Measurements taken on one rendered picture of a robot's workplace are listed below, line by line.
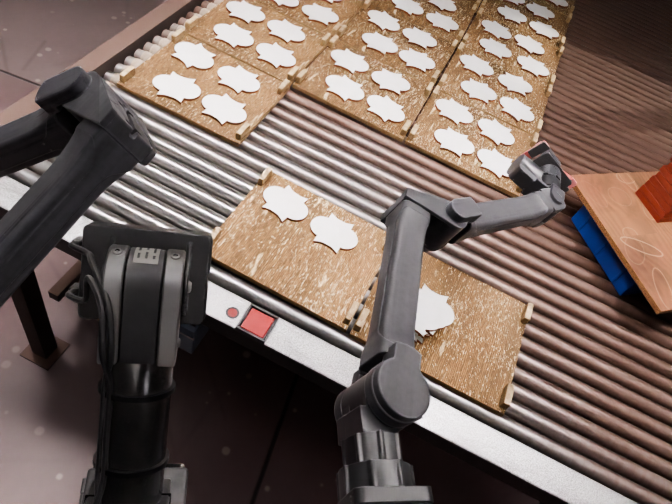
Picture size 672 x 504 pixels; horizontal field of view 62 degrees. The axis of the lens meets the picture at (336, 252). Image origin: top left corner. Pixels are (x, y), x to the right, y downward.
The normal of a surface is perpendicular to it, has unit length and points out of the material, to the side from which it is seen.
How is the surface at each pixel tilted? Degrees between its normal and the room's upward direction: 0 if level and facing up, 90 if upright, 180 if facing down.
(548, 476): 0
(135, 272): 16
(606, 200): 0
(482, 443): 0
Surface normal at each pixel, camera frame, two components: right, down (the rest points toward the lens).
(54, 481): 0.25, -0.58
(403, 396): 0.51, -0.54
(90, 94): -0.40, -0.51
